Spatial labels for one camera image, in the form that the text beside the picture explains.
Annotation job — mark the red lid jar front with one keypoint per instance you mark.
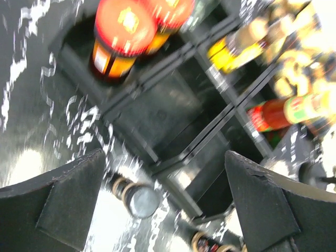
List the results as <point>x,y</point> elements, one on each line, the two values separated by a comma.
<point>123,31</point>

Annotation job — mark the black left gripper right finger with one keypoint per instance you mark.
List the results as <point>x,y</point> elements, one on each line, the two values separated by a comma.
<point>277,213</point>

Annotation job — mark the red sauce bottle front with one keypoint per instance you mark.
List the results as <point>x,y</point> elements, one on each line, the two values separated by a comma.
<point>280,113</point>

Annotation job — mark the yellow plaid cloth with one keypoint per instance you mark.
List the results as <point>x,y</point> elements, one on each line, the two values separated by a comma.
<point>305,62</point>

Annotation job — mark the black compartment organizer tray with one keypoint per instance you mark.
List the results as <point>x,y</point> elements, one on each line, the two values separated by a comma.
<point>174,110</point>

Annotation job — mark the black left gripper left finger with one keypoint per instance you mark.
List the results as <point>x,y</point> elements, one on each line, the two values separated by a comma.
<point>52,211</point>

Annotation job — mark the black top grinder back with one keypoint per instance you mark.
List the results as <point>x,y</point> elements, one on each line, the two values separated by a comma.
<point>305,172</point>

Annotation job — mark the small glass jar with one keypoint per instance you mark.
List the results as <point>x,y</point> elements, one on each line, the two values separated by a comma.
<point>201,241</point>

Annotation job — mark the red lid jar back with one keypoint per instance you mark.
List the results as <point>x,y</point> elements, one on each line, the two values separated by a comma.
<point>169,16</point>

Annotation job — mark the red lid jar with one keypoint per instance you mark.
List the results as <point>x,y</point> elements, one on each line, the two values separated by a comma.
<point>123,31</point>
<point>169,16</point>

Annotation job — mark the yellow label bottle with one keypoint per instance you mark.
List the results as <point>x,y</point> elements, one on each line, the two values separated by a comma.
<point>239,47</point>

